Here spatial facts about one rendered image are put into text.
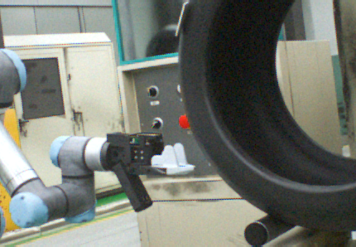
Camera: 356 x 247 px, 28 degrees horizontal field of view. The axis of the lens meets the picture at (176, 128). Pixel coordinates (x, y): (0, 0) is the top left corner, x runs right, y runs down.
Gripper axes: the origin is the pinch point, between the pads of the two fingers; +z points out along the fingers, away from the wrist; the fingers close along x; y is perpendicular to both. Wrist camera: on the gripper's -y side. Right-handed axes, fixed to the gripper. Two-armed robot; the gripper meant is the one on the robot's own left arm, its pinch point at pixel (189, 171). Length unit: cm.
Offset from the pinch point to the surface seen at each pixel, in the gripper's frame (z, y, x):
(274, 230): 22.8, -7.6, -8.6
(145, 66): -49, 19, 55
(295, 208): 28.1, -2.3, -11.6
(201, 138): 9.9, 8.9, -11.5
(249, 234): 19.7, -7.9, -12.1
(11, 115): -426, -39, 368
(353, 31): 25.9, 27.6, 25.0
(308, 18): -361, 60, 961
